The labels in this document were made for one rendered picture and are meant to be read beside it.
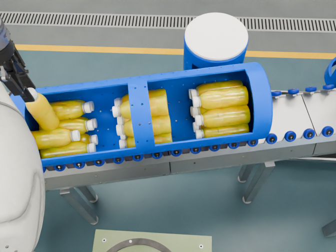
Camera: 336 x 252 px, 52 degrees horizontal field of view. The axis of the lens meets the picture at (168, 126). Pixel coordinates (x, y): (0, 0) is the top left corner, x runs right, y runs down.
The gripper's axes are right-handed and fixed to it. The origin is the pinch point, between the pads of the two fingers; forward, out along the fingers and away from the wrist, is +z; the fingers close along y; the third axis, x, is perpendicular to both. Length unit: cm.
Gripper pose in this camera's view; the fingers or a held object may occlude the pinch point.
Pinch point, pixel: (26, 88)
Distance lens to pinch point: 111.8
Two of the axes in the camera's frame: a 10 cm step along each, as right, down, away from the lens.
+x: -9.9, 1.2, -0.3
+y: -1.2, -8.7, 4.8
